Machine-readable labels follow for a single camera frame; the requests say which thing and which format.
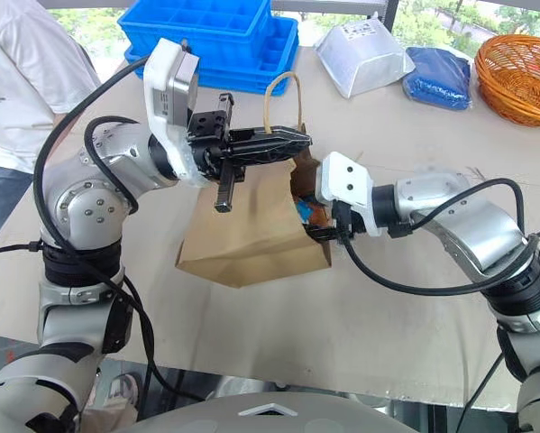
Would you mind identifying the blue plastic divided crate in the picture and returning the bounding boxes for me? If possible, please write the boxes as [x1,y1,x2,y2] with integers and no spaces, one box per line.
[116,0,274,51]
[124,16,300,97]

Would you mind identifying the blue orange plush toy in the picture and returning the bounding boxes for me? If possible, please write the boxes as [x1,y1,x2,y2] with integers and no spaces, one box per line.
[296,198,336,229]

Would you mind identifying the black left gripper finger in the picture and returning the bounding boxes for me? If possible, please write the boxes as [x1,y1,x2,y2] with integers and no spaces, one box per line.
[229,143,312,165]
[228,125,315,147]

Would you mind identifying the dark metal post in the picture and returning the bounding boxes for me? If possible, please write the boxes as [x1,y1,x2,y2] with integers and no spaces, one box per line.
[381,0,400,35]

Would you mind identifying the grey robot torso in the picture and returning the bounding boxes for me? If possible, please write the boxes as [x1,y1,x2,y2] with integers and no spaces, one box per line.
[127,391,422,433]

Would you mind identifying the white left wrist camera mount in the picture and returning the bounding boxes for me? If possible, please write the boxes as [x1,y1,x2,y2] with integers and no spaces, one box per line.
[142,37,204,189]

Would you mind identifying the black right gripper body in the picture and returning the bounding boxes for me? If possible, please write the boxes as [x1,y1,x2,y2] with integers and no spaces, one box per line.
[331,200,356,244]

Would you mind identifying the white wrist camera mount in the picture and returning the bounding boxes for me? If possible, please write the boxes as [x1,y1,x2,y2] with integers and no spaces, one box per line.
[314,152,382,236]
[142,37,204,189]

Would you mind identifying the orange wicker basket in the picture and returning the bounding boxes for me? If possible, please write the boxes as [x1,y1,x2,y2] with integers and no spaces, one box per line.
[473,33,540,128]

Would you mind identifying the silver white plastic pouch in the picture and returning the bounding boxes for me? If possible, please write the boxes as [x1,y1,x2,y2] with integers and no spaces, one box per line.
[314,16,416,100]

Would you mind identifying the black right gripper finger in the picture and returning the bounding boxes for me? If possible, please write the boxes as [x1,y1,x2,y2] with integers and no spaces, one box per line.
[304,224,343,244]

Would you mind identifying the blue fabric package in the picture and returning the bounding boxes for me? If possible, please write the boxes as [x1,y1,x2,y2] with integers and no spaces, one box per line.
[401,45,475,112]

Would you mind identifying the brown paper bag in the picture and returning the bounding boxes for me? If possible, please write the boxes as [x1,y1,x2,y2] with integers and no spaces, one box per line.
[174,70,334,290]

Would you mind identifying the person in white shirt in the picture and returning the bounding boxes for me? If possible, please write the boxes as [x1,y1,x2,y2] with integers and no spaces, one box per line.
[0,0,102,254]

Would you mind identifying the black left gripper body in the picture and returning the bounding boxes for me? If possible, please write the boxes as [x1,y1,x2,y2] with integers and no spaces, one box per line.
[186,92,248,214]

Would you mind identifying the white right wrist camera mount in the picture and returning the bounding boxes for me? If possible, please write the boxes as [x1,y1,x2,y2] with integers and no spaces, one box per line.
[314,152,382,236]

